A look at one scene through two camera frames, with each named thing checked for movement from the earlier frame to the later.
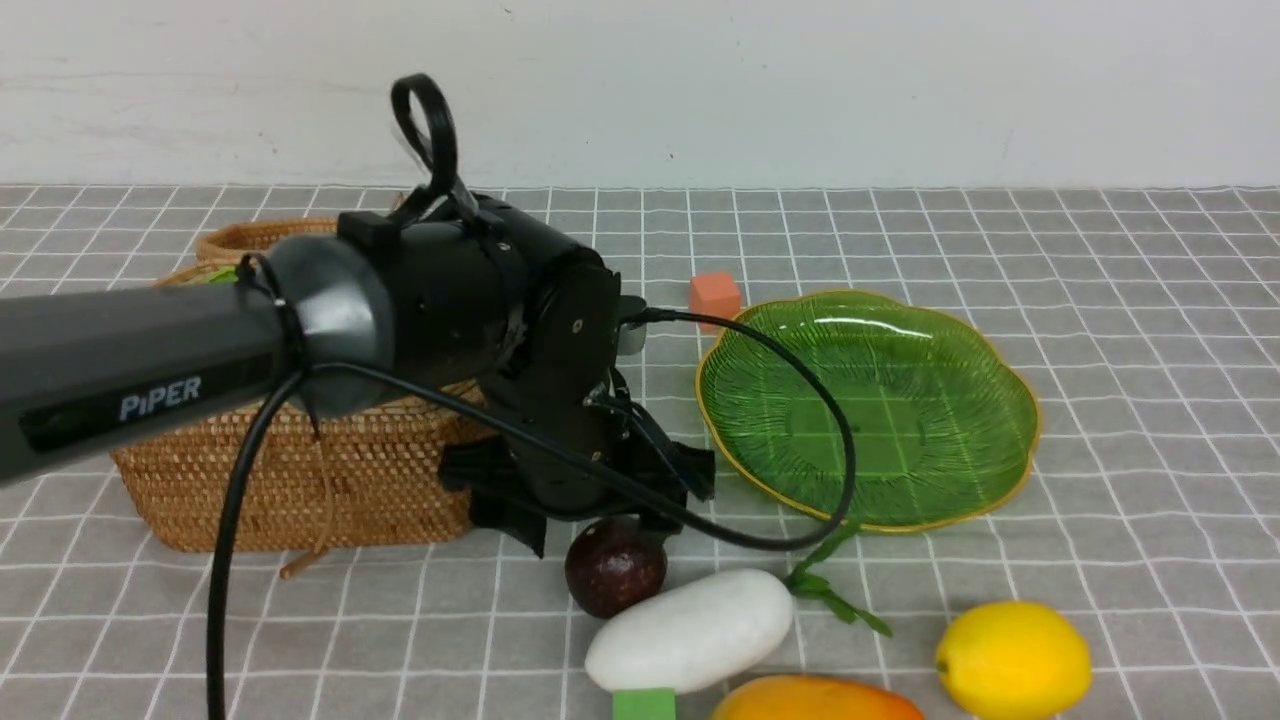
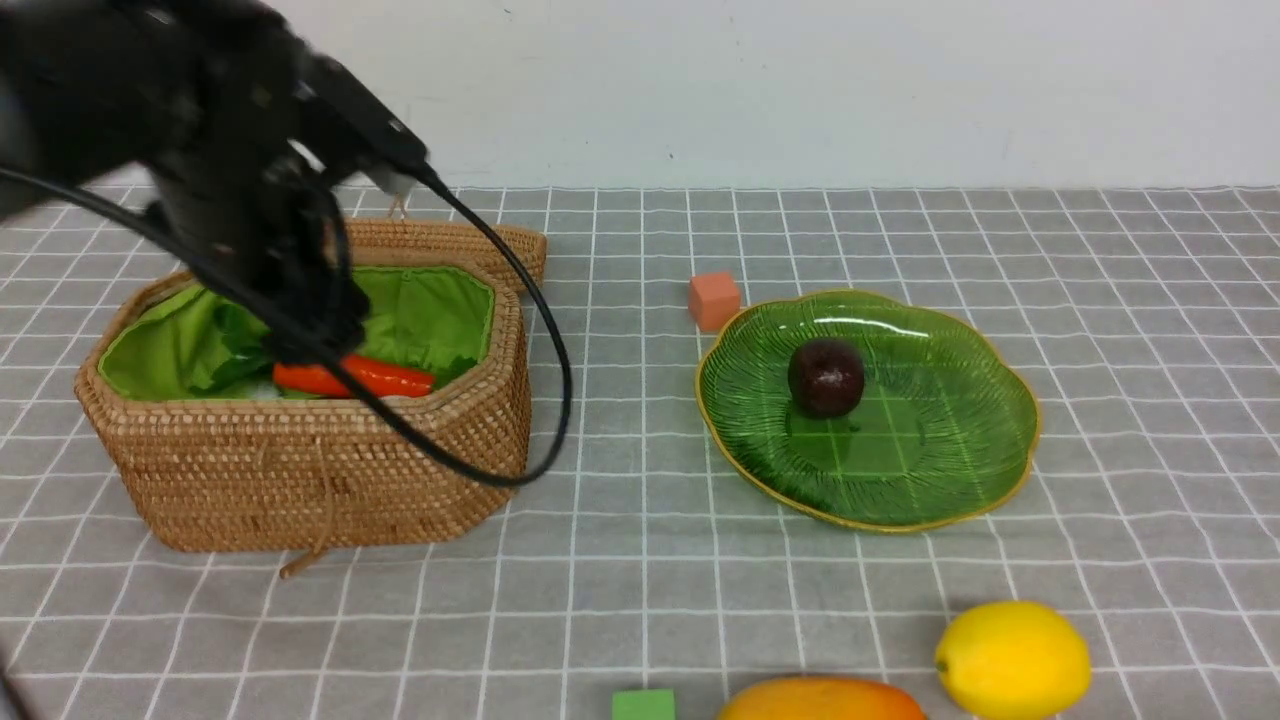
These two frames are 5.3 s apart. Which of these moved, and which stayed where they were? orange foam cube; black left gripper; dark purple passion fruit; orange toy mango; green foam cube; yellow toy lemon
Moved: dark purple passion fruit; black left gripper
Stayed: orange toy mango; yellow toy lemon; green foam cube; orange foam cube
